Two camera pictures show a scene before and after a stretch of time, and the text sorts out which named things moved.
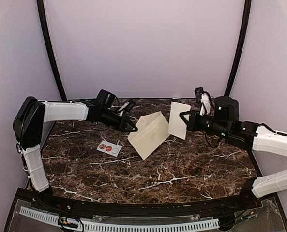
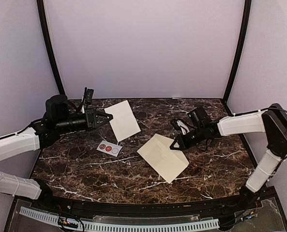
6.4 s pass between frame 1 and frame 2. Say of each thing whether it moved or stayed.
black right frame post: stayed
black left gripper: moved
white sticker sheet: stayed
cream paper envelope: moved
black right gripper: moved
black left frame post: stayed
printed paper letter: moved
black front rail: stayed
